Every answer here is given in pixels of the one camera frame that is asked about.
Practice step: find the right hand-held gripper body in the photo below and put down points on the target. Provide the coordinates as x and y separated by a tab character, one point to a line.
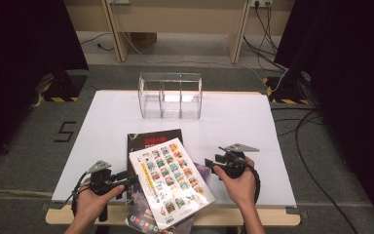
235	165

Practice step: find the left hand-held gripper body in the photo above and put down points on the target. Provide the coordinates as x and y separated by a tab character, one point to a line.
100	182

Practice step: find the white book with picture grid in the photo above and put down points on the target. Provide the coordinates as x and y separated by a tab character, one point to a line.
172	182

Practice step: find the dark magazine with red title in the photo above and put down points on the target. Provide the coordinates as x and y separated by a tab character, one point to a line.
142	139

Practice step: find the purple magazine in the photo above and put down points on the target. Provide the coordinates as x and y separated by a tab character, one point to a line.
142	222

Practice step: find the clear acrylic book rack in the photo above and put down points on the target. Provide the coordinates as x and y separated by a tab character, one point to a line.
170	97

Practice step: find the person's left hand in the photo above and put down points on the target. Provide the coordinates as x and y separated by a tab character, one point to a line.
92	204

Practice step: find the person's right hand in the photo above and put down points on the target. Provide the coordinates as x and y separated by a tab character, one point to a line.
240	191

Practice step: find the white board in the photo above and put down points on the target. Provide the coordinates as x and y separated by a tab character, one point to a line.
240	123

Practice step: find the wooden table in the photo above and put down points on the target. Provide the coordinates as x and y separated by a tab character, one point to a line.
279	219

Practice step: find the black stand base striped tape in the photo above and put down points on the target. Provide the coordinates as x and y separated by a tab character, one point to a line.
285	92
63	87

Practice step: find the black curtain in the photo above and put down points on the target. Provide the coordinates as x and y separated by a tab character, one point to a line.
13	65
354	97

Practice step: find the beige wooden desk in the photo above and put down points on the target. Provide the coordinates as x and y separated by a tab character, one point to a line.
175	19

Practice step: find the white power strip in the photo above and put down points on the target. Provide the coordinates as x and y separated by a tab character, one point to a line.
119	1

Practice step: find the white wall socket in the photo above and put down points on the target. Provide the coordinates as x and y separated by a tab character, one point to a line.
261	2

